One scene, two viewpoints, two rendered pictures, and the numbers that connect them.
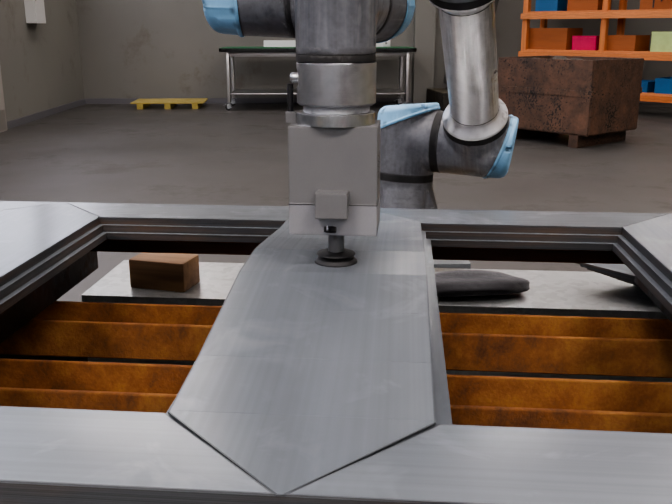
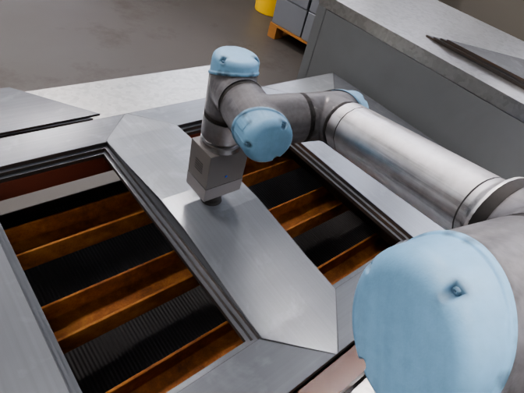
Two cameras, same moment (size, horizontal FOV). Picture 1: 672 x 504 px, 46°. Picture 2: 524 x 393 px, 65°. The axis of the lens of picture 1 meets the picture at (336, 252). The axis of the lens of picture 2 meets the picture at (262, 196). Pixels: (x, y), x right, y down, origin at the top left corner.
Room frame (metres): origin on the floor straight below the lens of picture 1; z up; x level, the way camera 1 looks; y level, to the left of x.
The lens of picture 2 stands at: (1.18, -0.44, 1.44)
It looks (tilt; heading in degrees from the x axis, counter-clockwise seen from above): 41 degrees down; 125
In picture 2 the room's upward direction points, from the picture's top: 16 degrees clockwise
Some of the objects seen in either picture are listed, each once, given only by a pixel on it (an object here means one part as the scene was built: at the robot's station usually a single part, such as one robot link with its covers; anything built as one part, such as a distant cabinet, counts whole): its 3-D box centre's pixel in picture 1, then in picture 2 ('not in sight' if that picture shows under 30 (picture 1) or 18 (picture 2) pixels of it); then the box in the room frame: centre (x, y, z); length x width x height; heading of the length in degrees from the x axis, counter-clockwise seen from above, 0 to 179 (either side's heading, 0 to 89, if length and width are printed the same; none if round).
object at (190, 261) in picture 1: (164, 270); not in sight; (1.26, 0.29, 0.71); 0.10 x 0.06 x 0.05; 74
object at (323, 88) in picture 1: (332, 87); (224, 126); (0.76, 0.00, 1.04); 0.08 x 0.08 x 0.05
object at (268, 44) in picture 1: (317, 73); not in sight; (11.53, 0.26, 0.49); 2.73 x 1.08 x 0.99; 92
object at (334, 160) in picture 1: (331, 171); (215, 158); (0.74, 0.00, 0.96); 0.10 x 0.09 x 0.16; 174
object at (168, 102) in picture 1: (170, 103); not in sight; (11.64, 2.42, 0.05); 1.06 x 0.73 x 0.10; 92
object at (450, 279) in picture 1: (467, 282); not in sight; (1.23, -0.22, 0.70); 0.20 x 0.10 x 0.03; 95
